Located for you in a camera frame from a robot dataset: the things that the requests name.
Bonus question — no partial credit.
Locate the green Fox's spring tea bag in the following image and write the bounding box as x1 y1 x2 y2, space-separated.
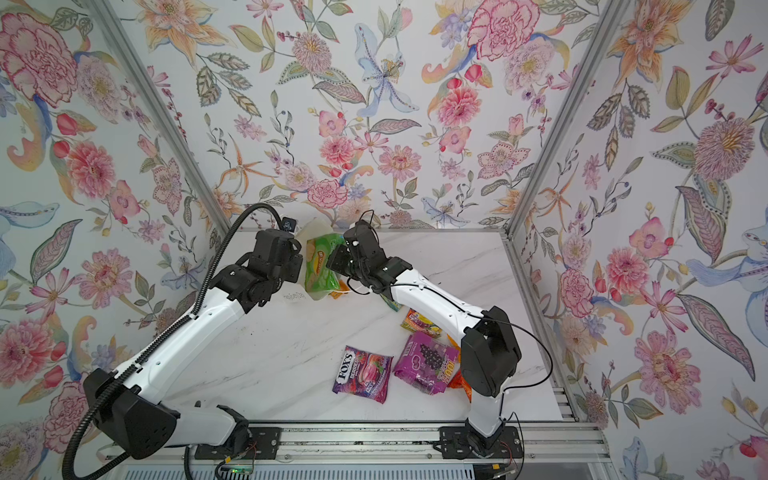
380 291 403 312

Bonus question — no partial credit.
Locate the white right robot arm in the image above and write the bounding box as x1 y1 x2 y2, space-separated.
327 220 522 442

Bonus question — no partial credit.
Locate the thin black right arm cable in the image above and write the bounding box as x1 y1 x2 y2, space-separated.
344 209 554 394

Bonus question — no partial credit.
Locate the small orange candy wrapper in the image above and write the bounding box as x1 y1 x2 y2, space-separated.
329 281 351 299

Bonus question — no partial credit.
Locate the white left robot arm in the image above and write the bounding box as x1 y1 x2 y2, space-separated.
84 229 303 459

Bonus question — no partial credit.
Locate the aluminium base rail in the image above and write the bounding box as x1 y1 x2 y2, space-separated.
95 419 613 466

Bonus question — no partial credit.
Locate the purple Fox's berries candy bag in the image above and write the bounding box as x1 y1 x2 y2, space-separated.
332 346 393 404

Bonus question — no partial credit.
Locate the white paper gift bag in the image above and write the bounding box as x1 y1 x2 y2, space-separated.
295 218 333 301

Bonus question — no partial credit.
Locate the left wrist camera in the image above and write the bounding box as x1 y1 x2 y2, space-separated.
281 217 298 233

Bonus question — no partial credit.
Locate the magenta purple snack bag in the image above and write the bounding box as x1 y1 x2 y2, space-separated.
393 332 460 395

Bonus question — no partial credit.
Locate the red orange snack packet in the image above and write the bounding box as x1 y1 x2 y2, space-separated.
448 371 472 402

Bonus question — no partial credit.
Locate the black corrugated cable conduit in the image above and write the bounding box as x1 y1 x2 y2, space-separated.
61 202 284 480

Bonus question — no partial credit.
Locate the orange Fox's fruits candy bag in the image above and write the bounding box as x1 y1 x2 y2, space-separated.
400 309 442 338

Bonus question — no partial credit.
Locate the green Lay's chips bag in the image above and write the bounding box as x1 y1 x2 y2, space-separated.
305 233 344 293

